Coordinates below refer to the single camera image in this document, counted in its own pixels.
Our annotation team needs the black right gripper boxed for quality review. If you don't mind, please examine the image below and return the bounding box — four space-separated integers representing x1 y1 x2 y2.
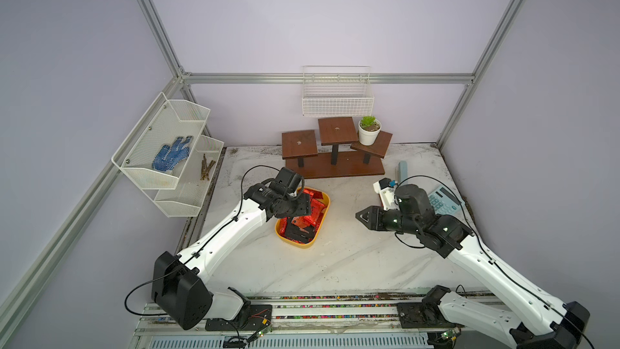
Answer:
356 205 421 235

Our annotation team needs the yellow plastic storage box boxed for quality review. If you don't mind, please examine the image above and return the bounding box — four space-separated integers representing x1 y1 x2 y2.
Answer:
274 187 330 248

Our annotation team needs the black tea bag packet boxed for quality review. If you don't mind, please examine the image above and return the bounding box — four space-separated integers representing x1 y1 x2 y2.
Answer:
279 218 316 244

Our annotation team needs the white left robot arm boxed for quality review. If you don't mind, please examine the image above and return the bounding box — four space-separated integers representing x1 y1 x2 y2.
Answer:
151 183 313 331

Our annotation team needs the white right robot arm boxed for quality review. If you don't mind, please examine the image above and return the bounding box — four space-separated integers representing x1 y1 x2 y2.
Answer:
355 206 590 348

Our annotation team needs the pale green eraser block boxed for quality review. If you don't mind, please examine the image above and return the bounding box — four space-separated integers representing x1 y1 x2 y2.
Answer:
397 161 408 183

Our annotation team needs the brown wooden tiered stand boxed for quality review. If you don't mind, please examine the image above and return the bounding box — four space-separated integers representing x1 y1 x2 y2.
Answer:
281 117 392 179

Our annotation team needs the teal calculator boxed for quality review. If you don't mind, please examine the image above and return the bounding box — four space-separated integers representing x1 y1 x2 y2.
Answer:
428 186 462 217

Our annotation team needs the brown twig bundle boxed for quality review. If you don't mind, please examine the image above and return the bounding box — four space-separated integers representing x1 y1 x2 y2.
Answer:
200 154 216 181

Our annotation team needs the white potted green plant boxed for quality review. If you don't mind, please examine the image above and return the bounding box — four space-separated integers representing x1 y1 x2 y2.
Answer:
358 116 381 146

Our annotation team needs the lower white mesh shelf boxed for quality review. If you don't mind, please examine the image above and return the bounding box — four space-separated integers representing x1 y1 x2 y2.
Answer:
152 135 224 217

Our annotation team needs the white mesh shelf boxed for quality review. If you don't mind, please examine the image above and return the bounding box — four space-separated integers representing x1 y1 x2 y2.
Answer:
111 93 211 190
152 135 224 217

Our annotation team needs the blue dotted work glove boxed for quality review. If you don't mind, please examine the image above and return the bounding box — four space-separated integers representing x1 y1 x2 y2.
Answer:
152 136 193 172

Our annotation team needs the upper white mesh shelf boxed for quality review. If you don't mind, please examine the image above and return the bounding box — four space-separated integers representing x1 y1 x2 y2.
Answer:
111 93 211 190

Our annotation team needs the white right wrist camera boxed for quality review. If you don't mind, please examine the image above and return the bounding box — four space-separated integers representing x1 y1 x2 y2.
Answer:
373 178 398 211

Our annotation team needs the white wire wall basket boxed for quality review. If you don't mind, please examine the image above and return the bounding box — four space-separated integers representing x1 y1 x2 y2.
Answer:
301 66 375 118

